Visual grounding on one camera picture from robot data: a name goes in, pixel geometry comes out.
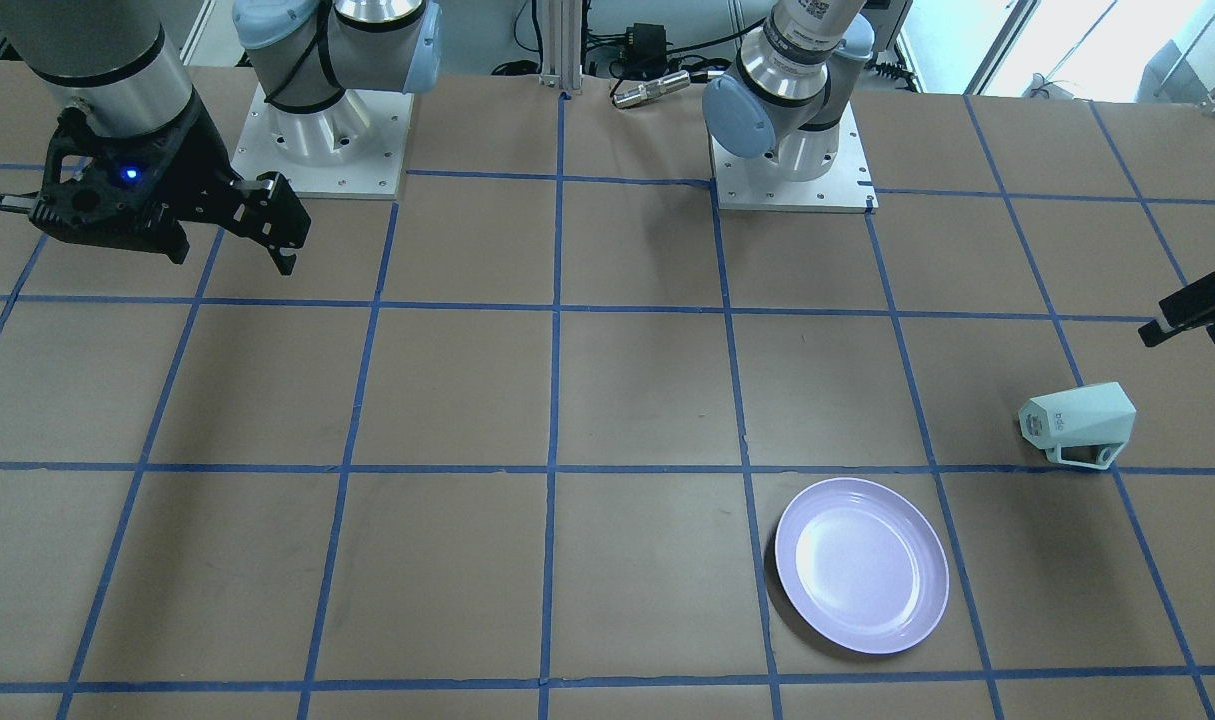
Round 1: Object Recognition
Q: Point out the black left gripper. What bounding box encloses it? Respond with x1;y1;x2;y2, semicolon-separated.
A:
1138;272;1215;347

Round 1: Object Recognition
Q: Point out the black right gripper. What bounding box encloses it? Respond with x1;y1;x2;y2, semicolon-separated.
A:
28;95;313;274

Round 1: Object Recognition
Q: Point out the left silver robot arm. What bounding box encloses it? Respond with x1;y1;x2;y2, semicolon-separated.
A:
702;1;1215;347

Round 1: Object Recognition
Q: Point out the lilac round plate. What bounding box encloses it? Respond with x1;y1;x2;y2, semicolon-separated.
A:
773;477;950;654

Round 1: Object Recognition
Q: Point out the black power adapter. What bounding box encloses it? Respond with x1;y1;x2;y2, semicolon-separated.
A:
622;22;668;79

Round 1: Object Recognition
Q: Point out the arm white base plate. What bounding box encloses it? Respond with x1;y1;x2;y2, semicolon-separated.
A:
232;87;418;200
710;104;880;214

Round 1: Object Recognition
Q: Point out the aluminium frame post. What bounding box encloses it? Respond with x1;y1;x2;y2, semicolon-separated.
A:
531;1;587;100

